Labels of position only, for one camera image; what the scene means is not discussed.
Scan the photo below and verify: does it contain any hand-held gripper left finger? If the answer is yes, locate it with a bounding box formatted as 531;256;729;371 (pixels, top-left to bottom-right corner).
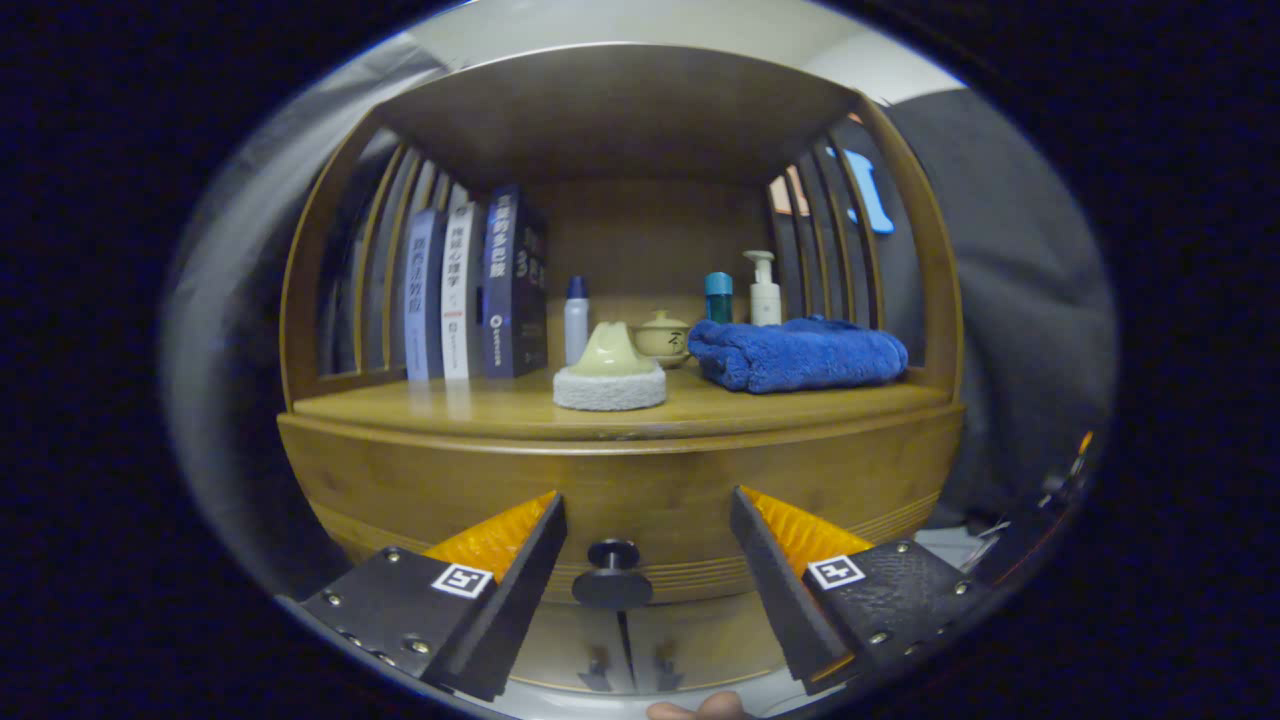
298;490;568;701

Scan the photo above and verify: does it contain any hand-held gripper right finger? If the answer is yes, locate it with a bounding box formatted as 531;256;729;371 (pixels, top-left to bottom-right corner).
730;486;993;696

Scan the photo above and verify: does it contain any black drawer knob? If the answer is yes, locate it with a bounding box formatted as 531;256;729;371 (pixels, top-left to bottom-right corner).
572;539;654;611

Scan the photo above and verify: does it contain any green brush with white sponge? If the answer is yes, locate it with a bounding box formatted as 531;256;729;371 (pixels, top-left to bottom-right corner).
552;321;668;412

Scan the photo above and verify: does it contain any wooden cabinet door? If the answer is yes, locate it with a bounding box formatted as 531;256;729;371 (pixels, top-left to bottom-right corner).
510;600;633;694
625;590;801;694

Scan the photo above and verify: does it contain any wooden countertop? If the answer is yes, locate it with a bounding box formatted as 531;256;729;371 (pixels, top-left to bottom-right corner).
290;365;951;441

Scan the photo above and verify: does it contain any wooden cabinet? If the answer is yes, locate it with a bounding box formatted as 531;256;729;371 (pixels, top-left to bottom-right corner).
278;42;966;696

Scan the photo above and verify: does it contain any blue folded towel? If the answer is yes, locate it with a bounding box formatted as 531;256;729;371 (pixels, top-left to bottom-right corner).
686;315;910;394

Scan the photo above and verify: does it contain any dark equipment with orange clip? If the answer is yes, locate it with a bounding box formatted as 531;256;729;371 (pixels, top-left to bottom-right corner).
965;430;1096;586

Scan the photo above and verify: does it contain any beige lidded teacup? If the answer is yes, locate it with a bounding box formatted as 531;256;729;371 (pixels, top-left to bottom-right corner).
633;310;693;369

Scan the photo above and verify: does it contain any white bottle with blue cap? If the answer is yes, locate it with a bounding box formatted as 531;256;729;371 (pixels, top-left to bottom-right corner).
564;276;591;366

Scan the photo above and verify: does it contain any white pump bottle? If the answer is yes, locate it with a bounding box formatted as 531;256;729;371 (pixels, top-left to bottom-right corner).
742;250;783;327

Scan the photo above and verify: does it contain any white book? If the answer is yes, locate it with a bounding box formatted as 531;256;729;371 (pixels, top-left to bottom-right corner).
441;201;486;380

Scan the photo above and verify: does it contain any light blue book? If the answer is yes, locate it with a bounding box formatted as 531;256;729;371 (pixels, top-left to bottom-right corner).
404;208;448;382

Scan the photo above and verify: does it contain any dark blue book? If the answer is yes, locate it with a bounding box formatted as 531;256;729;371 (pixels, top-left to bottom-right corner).
482;185;549;379

